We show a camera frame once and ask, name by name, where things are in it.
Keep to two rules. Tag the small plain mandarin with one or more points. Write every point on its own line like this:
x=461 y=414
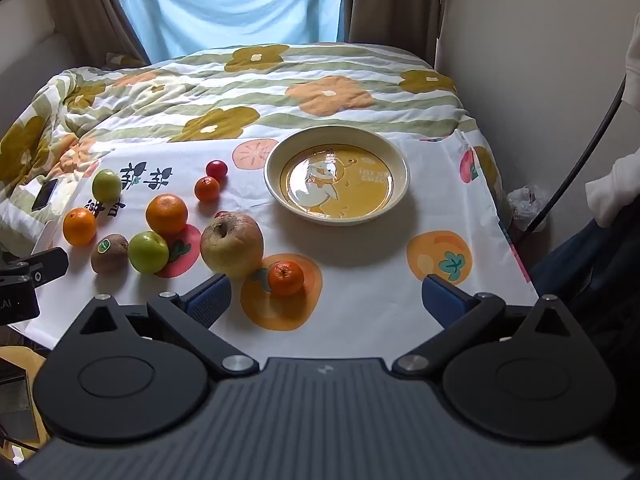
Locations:
x=207 y=189

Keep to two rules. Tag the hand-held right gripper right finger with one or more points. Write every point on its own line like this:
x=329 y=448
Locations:
x=442 y=301

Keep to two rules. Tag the large wrinkled apple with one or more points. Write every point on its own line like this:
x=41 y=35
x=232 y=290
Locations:
x=231 y=246

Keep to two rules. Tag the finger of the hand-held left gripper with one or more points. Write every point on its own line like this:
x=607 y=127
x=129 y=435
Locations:
x=45 y=266

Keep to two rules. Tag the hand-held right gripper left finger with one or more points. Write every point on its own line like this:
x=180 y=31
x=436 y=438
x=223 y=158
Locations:
x=212 y=301

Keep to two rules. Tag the large orange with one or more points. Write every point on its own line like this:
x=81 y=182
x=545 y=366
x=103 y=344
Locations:
x=166 y=214

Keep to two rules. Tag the small orange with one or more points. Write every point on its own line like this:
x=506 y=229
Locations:
x=79 y=227

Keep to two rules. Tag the person's white sweater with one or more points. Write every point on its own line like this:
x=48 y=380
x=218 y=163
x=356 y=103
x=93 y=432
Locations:
x=612 y=195

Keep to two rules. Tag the person's blue jeans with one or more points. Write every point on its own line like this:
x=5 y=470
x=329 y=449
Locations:
x=590 y=270

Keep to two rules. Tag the small green apple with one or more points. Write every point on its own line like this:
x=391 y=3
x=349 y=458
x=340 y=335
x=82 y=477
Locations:
x=106 y=186

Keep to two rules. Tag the mandarin with green stem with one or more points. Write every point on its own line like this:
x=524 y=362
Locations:
x=286 y=279

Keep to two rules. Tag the red cherry tomato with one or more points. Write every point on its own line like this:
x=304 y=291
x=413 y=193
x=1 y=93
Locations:
x=216 y=169

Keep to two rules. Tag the light blue window cloth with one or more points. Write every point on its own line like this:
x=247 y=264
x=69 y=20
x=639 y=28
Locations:
x=235 y=5

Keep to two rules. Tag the large green apple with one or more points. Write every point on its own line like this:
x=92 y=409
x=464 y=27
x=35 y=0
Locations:
x=148 y=253

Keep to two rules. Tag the brown kiwi with sticker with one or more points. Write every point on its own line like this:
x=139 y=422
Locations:
x=112 y=257

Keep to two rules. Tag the white persimmon print cloth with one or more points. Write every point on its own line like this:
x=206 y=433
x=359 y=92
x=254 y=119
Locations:
x=375 y=270

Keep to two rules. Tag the black smartphone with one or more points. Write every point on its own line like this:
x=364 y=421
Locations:
x=44 y=195

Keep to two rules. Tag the brown curtain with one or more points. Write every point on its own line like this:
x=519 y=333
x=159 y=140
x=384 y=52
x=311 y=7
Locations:
x=385 y=0
x=85 y=10

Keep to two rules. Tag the brown cardboard box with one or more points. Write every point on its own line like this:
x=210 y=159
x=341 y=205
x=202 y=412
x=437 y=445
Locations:
x=17 y=360

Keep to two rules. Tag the floral striped blanket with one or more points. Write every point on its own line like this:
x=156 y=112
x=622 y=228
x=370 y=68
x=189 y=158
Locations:
x=320 y=65

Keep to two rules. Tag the white wall pipe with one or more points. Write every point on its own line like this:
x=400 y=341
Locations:
x=439 y=15

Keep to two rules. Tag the yellow duck print plate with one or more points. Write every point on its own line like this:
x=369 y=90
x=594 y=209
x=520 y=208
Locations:
x=336 y=175

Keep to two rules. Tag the crumpled plastic bag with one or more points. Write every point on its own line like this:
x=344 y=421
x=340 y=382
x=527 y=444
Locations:
x=527 y=205

